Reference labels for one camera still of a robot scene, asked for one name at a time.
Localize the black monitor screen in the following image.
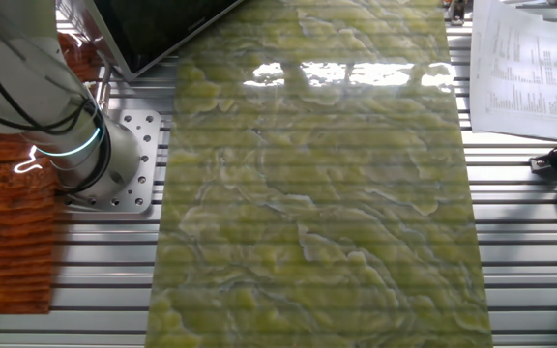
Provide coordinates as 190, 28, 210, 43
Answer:
82, 0, 246, 82

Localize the green marble pattern mat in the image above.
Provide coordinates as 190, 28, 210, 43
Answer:
145, 0, 495, 348

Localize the white printed paper sheet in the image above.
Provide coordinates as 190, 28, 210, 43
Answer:
469, 0, 557, 142

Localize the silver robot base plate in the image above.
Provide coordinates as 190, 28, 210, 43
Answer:
63, 108, 163, 214

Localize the dark metal bracket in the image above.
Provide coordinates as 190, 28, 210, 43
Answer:
445, 0, 469, 26

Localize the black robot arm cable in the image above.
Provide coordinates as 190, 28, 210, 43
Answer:
0, 28, 113, 194

